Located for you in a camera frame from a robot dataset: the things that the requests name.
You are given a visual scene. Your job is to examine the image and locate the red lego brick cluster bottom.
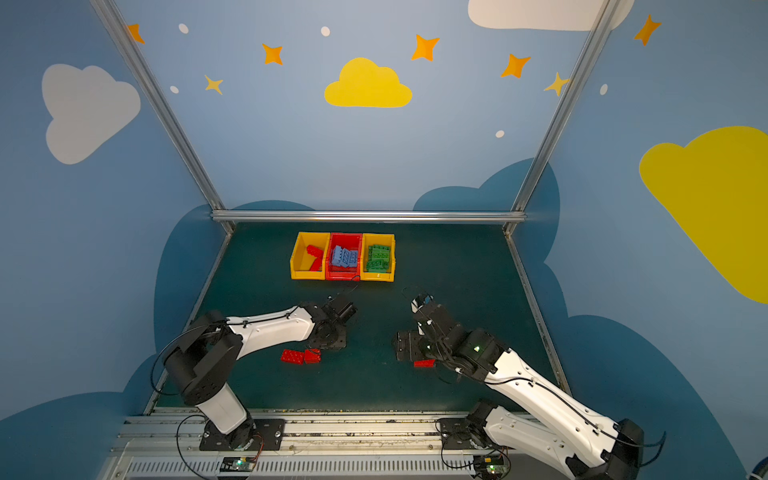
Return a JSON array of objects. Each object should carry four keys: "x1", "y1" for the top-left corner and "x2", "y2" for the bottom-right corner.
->
[{"x1": 413, "y1": 359, "x2": 436, "y2": 368}]

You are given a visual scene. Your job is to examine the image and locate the red lego brick long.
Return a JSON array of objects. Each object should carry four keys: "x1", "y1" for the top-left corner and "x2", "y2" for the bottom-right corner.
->
[{"x1": 309, "y1": 257, "x2": 324, "y2": 272}]

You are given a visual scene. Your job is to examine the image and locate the light blue lego brick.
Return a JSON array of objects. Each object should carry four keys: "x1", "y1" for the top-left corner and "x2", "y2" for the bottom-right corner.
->
[{"x1": 331, "y1": 246, "x2": 346, "y2": 268}]

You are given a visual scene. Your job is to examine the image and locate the green lego brick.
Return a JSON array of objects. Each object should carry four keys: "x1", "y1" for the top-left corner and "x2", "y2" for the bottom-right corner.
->
[
  {"x1": 368, "y1": 244, "x2": 391, "y2": 259},
  {"x1": 364, "y1": 254, "x2": 392, "y2": 273}
]

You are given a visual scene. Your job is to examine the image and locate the light blue lego brick side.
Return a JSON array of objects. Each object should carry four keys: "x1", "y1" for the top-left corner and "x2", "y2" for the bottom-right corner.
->
[{"x1": 345, "y1": 250, "x2": 359, "y2": 268}]

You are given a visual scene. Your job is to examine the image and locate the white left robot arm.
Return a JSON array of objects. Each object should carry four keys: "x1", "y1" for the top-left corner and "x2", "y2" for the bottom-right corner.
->
[{"x1": 160, "y1": 294, "x2": 357, "y2": 452}]

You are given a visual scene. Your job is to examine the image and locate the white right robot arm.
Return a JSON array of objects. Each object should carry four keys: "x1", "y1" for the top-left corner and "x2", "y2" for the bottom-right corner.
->
[{"x1": 394, "y1": 294, "x2": 646, "y2": 479}]

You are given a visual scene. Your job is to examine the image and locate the left yellow storage bin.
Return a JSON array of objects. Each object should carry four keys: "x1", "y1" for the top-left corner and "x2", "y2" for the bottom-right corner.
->
[{"x1": 290, "y1": 232, "x2": 330, "y2": 280}]

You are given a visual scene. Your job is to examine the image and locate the yellow storage bin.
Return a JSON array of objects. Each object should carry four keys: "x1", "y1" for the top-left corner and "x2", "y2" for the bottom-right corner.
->
[
  {"x1": 360, "y1": 233, "x2": 396, "y2": 282},
  {"x1": 290, "y1": 232, "x2": 330, "y2": 280}
]

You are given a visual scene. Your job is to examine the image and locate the red storage bin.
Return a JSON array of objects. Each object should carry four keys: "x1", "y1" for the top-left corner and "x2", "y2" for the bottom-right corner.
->
[{"x1": 325, "y1": 233, "x2": 362, "y2": 281}]

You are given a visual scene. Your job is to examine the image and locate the right yellow storage bin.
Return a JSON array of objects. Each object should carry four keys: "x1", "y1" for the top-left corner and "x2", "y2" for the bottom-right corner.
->
[{"x1": 360, "y1": 233, "x2": 396, "y2": 282}]

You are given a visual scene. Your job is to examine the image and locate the right controller board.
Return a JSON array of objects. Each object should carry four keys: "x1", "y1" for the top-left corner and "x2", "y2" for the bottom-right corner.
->
[{"x1": 472, "y1": 453, "x2": 509, "y2": 480}]

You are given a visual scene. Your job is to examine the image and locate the controller board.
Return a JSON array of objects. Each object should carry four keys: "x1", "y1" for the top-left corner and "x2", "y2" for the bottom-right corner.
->
[
  {"x1": 219, "y1": 457, "x2": 256, "y2": 473},
  {"x1": 472, "y1": 453, "x2": 509, "y2": 480}
]

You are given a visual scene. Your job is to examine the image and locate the left controller board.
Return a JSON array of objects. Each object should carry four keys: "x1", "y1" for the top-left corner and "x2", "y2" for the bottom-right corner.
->
[{"x1": 219, "y1": 457, "x2": 256, "y2": 473}]

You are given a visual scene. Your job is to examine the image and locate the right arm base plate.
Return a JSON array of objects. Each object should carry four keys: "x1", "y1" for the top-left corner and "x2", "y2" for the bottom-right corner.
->
[{"x1": 435, "y1": 418, "x2": 491, "y2": 450}]

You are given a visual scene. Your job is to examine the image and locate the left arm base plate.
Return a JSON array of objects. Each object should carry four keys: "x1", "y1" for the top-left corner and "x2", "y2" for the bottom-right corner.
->
[{"x1": 199, "y1": 418, "x2": 286, "y2": 452}]

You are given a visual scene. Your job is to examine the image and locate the aluminium frame rail back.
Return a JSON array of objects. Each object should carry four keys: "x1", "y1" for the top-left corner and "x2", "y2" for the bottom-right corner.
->
[{"x1": 211, "y1": 210, "x2": 526, "y2": 224}]

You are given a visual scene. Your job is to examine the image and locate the aluminium front rail base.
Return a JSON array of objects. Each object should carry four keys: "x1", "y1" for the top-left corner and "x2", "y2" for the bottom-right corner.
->
[{"x1": 98, "y1": 408, "x2": 482, "y2": 479}]

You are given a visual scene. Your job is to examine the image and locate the aluminium frame post left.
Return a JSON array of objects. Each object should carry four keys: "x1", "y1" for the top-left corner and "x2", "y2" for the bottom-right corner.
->
[{"x1": 90, "y1": 0, "x2": 226, "y2": 214}]

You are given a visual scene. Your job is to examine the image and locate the aluminium frame post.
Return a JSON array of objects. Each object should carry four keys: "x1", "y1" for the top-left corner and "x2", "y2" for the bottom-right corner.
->
[
  {"x1": 90, "y1": 0, "x2": 226, "y2": 214},
  {"x1": 503, "y1": 0, "x2": 623, "y2": 240}
]

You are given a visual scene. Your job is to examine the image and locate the aluminium frame post right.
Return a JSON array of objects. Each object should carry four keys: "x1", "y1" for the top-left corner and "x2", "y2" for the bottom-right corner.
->
[{"x1": 503, "y1": 0, "x2": 623, "y2": 240}]

